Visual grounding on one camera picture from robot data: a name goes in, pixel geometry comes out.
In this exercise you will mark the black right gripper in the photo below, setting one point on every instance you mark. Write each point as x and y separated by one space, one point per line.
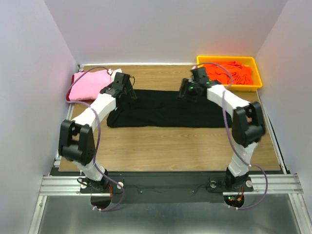
184 89

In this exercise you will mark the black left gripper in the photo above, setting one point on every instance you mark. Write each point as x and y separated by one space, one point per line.
130 90

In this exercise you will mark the black t-shirt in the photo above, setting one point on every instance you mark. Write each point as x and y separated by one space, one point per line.
165 109

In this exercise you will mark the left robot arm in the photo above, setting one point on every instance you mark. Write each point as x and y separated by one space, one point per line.
76 141

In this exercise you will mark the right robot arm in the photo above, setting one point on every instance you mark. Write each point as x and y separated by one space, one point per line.
247 126

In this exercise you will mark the pink folded t-shirt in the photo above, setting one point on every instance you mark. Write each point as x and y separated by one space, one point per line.
103 77

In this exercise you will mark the orange t-shirt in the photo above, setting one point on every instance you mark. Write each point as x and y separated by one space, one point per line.
241 74

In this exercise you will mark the yellow plastic bin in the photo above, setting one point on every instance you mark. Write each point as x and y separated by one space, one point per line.
247 61

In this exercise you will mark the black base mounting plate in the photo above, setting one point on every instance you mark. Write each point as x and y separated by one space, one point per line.
166 187

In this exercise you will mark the aluminium table edge rail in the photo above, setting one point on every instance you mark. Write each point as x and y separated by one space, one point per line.
65 136

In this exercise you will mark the aluminium frame extrusion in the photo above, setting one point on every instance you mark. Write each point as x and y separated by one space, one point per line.
59 186

